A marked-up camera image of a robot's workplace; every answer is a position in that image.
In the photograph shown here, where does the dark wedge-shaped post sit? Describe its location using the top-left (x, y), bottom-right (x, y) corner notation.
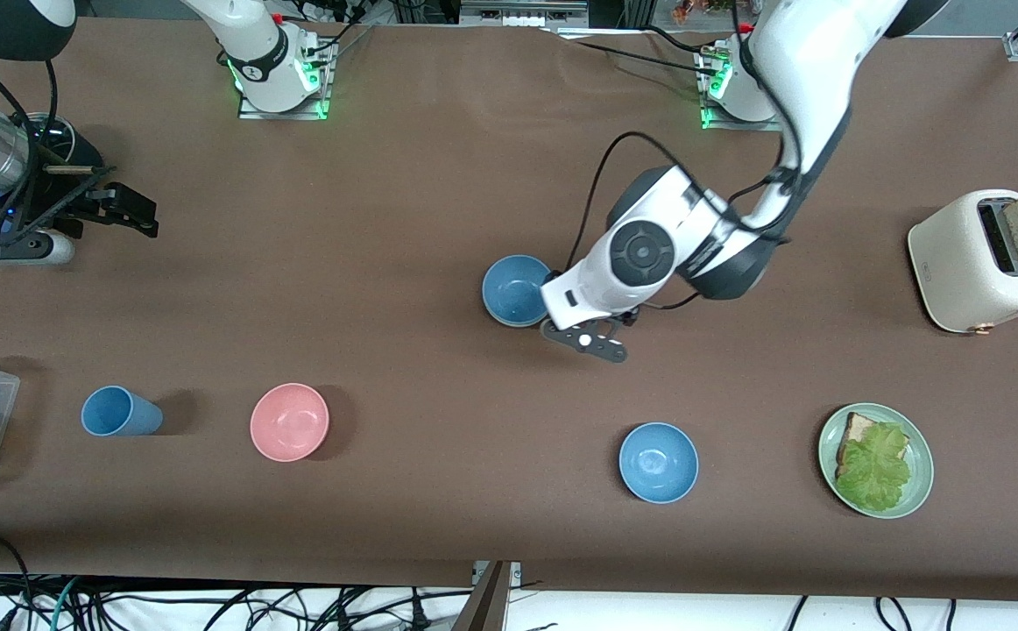
top-left (450, 561), bottom-right (514, 631)

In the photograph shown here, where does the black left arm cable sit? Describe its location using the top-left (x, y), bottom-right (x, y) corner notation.
top-left (562, 131), bottom-right (803, 312)

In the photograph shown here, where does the cream toaster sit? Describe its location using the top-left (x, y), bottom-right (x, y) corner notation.
top-left (908, 189), bottom-right (1018, 335)

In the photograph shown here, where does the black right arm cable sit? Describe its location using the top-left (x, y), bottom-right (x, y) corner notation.
top-left (0, 26), bottom-right (61, 230)

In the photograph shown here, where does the green plate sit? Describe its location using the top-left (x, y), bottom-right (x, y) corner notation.
top-left (818, 403), bottom-right (935, 520)

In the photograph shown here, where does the colourful snack bag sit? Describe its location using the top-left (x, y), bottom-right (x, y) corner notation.
top-left (671, 0), bottom-right (760, 24)

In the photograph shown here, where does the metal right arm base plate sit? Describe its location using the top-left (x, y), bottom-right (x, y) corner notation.
top-left (237, 39), bottom-right (335, 121)

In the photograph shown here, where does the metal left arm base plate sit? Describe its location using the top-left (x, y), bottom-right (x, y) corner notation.
top-left (700, 48), bottom-right (781, 132)

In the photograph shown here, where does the green lettuce leaf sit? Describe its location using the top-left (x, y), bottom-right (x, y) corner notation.
top-left (835, 422), bottom-right (913, 514)

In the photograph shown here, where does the teal cable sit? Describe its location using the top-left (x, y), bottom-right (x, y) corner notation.
top-left (50, 576), bottom-right (82, 631)

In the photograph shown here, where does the bread slice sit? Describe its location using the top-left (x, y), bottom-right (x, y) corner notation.
top-left (836, 412), bottom-right (911, 479)

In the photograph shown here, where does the power strip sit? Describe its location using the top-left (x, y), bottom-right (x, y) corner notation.
top-left (294, 0), bottom-right (366, 24)

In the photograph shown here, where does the pink bowl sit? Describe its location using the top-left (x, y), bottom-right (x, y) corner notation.
top-left (250, 383), bottom-right (331, 463)

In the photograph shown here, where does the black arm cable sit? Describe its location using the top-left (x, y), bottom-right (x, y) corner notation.
top-left (562, 131), bottom-right (803, 312)
top-left (0, 26), bottom-right (61, 230)

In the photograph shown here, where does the blue bowl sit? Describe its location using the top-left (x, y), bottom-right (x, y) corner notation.
top-left (619, 422), bottom-right (700, 505)
top-left (482, 255), bottom-right (554, 327)

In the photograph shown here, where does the blue cup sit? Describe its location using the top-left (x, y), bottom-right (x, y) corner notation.
top-left (81, 386), bottom-right (164, 437)

